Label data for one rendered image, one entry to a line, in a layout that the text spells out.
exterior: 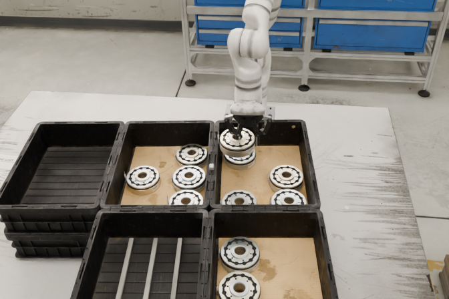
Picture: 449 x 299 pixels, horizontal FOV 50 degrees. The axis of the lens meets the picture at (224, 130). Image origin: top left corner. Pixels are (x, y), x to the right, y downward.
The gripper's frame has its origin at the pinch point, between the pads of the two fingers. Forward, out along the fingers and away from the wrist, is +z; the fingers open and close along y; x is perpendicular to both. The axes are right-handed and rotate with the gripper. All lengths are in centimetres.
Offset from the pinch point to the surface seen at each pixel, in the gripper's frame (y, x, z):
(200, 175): 14.6, 0.6, 14.3
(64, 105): 82, -59, 30
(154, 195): 28.3, 6.9, 17.2
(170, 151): 26.7, -14.4, 17.3
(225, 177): 7.2, -1.9, 17.2
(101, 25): 139, -280, 98
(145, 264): 26.2, 31.9, 17.3
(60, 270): 54, 26, 30
